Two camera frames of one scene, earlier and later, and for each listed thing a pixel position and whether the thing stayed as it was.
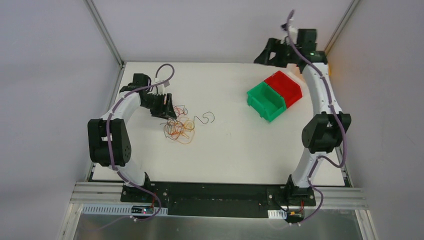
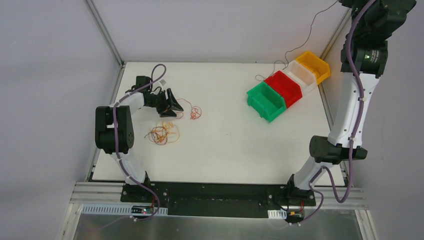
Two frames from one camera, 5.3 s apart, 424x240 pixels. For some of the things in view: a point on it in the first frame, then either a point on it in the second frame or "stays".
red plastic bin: (290, 89) stays
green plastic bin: (264, 101) stays
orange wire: (175, 129) -> (196, 111)
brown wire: (204, 117) -> (259, 78)
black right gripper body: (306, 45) -> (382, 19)
